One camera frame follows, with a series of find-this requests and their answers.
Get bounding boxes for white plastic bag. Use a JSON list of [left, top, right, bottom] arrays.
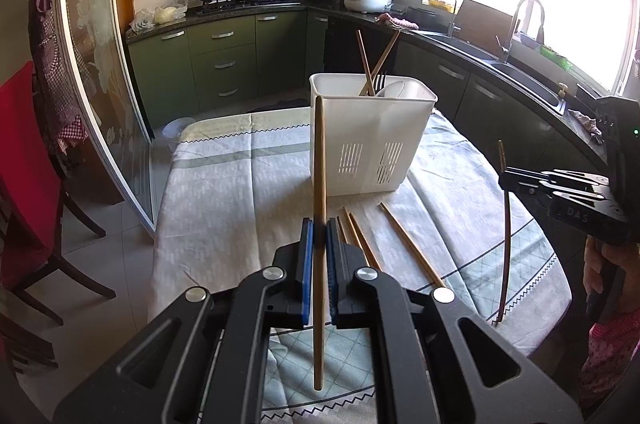
[[129, 0, 190, 33]]

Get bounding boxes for green base cabinets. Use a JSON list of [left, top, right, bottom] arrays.
[[125, 6, 611, 185]]

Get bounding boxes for grey rag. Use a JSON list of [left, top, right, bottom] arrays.
[[570, 110, 603, 139]]

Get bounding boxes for flower print sliding glass door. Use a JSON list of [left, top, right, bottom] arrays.
[[50, 0, 158, 237]]

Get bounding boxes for black gas stove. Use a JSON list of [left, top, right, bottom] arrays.
[[195, 0, 301, 15]]

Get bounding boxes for white plastic utensil holder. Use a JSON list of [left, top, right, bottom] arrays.
[[309, 72, 438, 197]]

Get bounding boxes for pink cloth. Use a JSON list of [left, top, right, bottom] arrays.
[[376, 14, 420, 30]]

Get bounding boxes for dark wooden chair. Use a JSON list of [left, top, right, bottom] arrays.
[[0, 289, 58, 375]]

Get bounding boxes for small steel faucet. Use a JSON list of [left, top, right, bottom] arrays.
[[434, 0, 458, 38]]

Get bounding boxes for tall steel faucet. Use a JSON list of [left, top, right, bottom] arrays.
[[495, 0, 546, 64]]

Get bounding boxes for green plastic containers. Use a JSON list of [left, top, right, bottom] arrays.
[[537, 46, 573, 72]]

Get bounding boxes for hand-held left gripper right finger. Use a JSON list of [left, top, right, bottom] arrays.
[[325, 218, 583, 424]]

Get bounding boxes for checked hanging apron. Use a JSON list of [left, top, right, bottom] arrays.
[[27, 0, 91, 155]]

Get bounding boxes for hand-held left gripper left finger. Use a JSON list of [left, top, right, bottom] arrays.
[[52, 218, 316, 424]]

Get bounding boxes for person's right forearm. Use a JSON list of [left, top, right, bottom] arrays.
[[579, 309, 640, 411]]

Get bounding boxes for dark stone countertop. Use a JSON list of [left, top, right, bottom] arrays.
[[124, 0, 608, 175]]

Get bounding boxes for light wooden chopstick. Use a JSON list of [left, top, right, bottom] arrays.
[[348, 212, 382, 271], [380, 202, 447, 289], [312, 96, 328, 391], [342, 206, 362, 249]]

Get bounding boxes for dark brown chopstick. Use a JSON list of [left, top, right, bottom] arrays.
[[495, 140, 513, 324], [361, 30, 401, 97], [356, 30, 376, 97]]

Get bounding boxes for person's right hand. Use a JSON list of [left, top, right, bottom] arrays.
[[582, 234, 640, 319]]

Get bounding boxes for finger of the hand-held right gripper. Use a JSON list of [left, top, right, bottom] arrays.
[[501, 185, 603, 211], [499, 168, 610, 189]]

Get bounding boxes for wooden cutting board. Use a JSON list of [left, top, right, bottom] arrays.
[[452, 0, 521, 54]]

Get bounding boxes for steel double sink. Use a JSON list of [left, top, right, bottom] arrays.
[[425, 31, 568, 115]]

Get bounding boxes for red covered chair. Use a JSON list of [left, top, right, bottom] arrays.
[[0, 61, 117, 325]]

